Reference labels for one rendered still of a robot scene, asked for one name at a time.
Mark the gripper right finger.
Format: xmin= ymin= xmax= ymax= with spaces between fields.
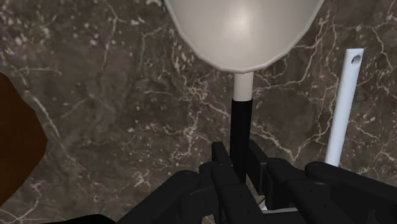
xmin=247 ymin=139 xmax=397 ymax=224

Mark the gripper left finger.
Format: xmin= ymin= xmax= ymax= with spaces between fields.
xmin=118 ymin=141 xmax=267 ymax=224

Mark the white flat utensil handle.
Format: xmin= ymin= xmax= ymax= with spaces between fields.
xmin=324 ymin=48 xmax=365 ymax=167

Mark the brown rounded object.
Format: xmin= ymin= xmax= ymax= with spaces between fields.
xmin=0 ymin=71 xmax=48 ymax=207

